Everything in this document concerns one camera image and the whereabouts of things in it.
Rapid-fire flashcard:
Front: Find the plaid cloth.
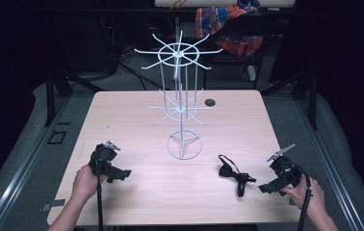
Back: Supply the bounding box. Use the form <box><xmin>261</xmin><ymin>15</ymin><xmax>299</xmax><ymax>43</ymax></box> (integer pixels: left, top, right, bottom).
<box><xmin>195</xmin><ymin>0</ymin><xmax>265</xmax><ymax>58</ymax></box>

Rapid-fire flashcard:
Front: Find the person's right hand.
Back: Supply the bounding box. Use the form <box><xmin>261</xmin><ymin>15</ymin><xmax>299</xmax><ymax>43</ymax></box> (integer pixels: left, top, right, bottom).
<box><xmin>280</xmin><ymin>174</ymin><xmax>326</xmax><ymax>219</ymax></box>

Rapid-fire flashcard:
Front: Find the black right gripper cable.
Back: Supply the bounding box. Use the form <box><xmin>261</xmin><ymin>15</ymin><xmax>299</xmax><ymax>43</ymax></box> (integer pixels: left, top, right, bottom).
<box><xmin>293</xmin><ymin>163</ymin><xmax>314</xmax><ymax>231</ymax></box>

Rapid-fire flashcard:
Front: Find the black bow tie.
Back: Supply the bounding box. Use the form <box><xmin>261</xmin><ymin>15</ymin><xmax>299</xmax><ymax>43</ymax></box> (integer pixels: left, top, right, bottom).
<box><xmin>218</xmin><ymin>154</ymin><xmax>257</xmax><ymax>198</ymax></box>

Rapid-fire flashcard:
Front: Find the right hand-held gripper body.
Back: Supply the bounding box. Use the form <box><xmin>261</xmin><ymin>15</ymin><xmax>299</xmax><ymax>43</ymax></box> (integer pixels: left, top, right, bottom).
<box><xmin>266</xmin><ymin>143</ymin><xmax>303</xmax><ymax>190</ymax></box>

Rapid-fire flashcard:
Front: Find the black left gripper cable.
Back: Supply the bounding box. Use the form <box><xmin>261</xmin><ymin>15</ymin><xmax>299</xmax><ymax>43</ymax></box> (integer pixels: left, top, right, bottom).
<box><xmin>94</xmin><ymin>153</ymin><xmax>105</xmax><ymax>231</ymax></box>

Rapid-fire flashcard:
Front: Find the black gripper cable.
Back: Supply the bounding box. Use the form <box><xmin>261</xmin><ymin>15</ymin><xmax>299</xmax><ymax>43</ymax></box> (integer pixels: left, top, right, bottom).
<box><xmin>94</xmin><ymin>153</ymin><xmax>105</xmax><ymax>231</ymax></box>
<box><xmin>293</xmin><ymin>163</ymin><xmax>314</xmax><ymax>231</ymax></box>

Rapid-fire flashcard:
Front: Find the black metal stand leg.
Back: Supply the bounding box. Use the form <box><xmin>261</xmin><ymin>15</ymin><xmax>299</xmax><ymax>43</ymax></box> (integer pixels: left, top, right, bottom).
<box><xmin>43</xmin><ymin>67</ymin><xmax>105</xmax><ymax>128</ymax></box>
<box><xmin>261</xmin><ymin>67</ymin><xmax>319</xmax><ymax>131</ymax></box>

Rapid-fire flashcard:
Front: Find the grey metal floor rail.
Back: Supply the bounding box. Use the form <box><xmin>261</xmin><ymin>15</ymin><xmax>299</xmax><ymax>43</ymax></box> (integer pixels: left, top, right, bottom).
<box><xmin>0</xmin><ymin>95</ymin><xmax>72</xmax><ymax>231</ymax></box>
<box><xmin>296</xmin><ymin>95</ymin><xmax>364</xmax><ymax>231</ymax></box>

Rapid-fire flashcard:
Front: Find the black metal chair frame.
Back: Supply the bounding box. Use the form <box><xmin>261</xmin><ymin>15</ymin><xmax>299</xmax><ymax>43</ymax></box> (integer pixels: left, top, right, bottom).
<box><xmin>201</xmin><ymin>38</ymin><xmax>270</xmax><ymax>91</ymax></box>

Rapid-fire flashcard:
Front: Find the black-framed floor socket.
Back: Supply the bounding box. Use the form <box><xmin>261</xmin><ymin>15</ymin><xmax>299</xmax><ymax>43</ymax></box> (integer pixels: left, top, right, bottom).
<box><xmin>46</xmin><ymin>129</ymin><xmax>68</xmax><ymax>145</ymax></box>

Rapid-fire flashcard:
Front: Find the person's left hand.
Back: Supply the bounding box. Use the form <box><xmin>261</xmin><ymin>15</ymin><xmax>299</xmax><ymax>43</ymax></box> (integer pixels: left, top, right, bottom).
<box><xmin>71</xmin><ymin>164</ymin><xmax>109</xmax><ymax>204</ymax></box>

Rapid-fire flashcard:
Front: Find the white wire display rack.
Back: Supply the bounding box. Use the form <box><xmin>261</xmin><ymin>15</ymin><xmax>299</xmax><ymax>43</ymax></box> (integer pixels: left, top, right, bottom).
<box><xmin>134</xmin><ymin>30</ymin><xmax>223</xmax><ymax>161</ymax></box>

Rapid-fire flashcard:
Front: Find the grey tape strip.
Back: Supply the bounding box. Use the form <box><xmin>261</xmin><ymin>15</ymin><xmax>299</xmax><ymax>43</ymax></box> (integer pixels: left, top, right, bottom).
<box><xmin>39</xmin><ymin>198</ymin><xmax>66</xmax><ymax>213</ymax></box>

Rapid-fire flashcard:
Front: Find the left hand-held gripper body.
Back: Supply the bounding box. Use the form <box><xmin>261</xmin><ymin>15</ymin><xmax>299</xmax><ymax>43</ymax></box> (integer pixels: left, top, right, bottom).
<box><xmin>88</xmin><ymin>140</ymin><xmax>122</xmax><ymax>181</ymax></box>

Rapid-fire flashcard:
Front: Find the black floor cable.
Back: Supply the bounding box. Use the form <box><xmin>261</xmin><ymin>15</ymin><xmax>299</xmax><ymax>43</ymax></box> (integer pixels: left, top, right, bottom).
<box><xmin>117</xmin><ymin>60</ymin><xmax>172</xmax><ymax>91</ymax></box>

